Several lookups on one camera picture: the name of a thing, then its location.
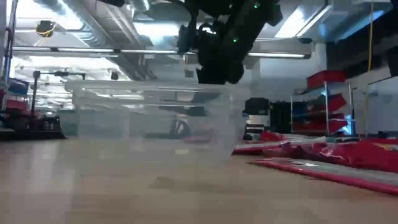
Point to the red KitKat bar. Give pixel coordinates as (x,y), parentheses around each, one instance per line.
(280,146)
(326,174)

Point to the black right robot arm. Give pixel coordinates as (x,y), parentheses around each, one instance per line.
(255,18)

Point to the black monitor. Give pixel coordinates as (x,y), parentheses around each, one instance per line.
(256,106)

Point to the ceiling light tube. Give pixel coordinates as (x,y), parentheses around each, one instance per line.
(280,55)

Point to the red Skittles pack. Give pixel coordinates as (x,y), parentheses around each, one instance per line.
(272,136)

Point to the blue storage bin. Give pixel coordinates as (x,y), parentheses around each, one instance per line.
(300,110)

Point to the red storage bin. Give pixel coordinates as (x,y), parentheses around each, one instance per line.
(326,79)
(337,124)
(335,104)

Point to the metal shelf rack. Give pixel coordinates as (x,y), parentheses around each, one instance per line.
(326,105)

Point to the glass partition panel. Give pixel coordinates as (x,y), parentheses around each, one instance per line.
(379,105)

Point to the black stand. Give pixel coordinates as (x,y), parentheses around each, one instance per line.
(35,99)

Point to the storage shelf with bins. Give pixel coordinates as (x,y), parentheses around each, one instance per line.
(15,105)

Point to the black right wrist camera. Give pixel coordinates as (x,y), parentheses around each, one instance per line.
(188,39)

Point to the grey frame post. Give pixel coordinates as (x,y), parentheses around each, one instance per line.
(9,40)

